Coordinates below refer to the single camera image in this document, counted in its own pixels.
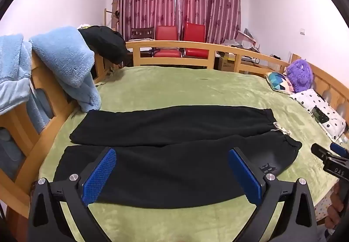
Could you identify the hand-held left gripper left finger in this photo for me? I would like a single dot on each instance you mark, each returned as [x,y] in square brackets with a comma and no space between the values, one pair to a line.
[99,176]

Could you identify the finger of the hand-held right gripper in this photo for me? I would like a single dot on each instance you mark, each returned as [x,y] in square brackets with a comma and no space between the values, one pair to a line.
[339,149]
[320,151]

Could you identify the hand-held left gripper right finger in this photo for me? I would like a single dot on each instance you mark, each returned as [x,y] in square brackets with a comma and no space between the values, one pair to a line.
[245,176]

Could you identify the black fleece pants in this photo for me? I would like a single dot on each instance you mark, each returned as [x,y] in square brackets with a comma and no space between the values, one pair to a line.
[163,127]

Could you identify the person's right hand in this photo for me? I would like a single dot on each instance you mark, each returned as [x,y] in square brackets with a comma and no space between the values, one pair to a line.
[334,213]

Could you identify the black phone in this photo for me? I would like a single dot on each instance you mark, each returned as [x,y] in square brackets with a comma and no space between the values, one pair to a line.
[320,115]

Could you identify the white flower print pillow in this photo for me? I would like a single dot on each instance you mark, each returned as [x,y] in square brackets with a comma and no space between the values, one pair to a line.
[308,99]

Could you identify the purple plush toy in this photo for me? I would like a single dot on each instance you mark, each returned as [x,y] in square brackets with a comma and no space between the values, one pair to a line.
[300,76]

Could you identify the geometric patterned cushion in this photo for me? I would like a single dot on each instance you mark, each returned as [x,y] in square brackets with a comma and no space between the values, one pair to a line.
[279,82]

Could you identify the green bed blanket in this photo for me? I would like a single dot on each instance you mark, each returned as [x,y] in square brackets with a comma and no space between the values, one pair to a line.
[190,86]

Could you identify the cardboard box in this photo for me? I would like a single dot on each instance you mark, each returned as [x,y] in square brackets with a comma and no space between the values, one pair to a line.
[225,63]

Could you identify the light blue fleece garment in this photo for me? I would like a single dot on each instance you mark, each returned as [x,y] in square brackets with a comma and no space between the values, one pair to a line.
[65,51]
[12,67]

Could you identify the pile of cardboard packaging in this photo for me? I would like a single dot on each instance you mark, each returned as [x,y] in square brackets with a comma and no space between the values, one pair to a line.
[244,39]

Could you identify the black jacket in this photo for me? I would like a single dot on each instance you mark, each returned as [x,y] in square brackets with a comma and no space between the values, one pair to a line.
[105,40]

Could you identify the dark wooden chair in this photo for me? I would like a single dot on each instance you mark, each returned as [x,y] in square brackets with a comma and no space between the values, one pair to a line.
[142,33]

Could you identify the red chair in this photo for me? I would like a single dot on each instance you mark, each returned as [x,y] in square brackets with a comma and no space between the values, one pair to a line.
[166,33]
[194,33]

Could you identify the wooden coat rack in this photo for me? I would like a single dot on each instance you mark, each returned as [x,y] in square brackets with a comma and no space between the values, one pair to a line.
[114,17]

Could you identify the white wall socket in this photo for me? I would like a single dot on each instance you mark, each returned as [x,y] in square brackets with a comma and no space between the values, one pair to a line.
[301,32]

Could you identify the wooden bed frame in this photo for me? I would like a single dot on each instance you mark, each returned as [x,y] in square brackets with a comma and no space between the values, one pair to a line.
[135,58]

